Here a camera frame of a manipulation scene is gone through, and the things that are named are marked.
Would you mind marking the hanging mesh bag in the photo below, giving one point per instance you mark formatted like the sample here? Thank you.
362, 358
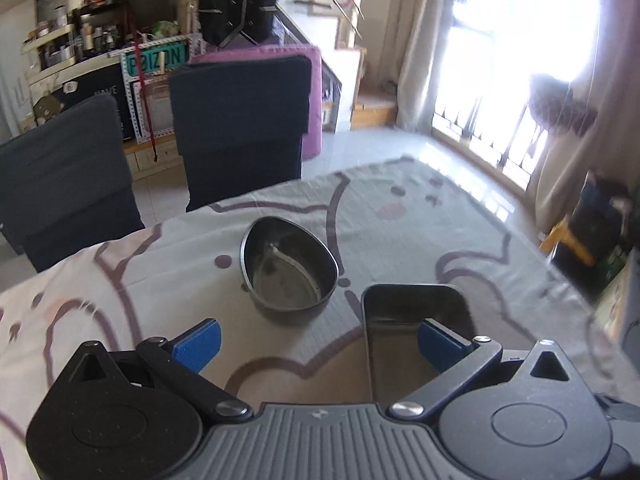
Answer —
560, 105

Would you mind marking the kitchen shelf with jars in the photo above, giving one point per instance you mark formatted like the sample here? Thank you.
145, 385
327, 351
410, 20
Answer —
75, 35

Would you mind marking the black yellow box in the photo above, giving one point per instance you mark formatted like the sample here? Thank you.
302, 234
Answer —
590, 245

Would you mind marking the dark grey chair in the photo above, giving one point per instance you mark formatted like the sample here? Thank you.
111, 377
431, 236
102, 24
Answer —
65, 180
240, 135

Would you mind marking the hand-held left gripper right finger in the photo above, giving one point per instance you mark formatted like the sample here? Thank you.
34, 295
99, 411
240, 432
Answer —
442, 342

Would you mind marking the white cabinet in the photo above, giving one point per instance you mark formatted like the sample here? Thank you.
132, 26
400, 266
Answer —
350, 75

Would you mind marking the round steel bowl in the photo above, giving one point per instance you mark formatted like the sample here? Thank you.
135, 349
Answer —
287, 270

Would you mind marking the printed bear tablecloth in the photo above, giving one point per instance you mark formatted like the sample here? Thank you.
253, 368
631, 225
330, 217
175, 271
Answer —
150, 285

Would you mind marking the red pole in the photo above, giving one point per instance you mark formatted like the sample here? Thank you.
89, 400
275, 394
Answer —
147, 100

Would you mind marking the large square steel tray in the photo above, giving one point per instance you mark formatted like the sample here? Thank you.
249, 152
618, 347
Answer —
395, 360

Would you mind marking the beige curtain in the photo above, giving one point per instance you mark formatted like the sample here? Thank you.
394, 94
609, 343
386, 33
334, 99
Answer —
425, 60
565, 180

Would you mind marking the pink cloth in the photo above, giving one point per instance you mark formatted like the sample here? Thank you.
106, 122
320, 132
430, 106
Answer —
314, 110

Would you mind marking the brown wooden box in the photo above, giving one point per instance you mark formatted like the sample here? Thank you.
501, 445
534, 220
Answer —
375, 110

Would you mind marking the green sign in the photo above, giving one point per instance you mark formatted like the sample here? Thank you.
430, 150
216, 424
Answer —
155, 60

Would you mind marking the black jacket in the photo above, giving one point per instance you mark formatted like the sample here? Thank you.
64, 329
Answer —
240, 0

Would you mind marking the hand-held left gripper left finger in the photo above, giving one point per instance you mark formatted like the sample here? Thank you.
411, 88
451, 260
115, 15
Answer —
197, 345

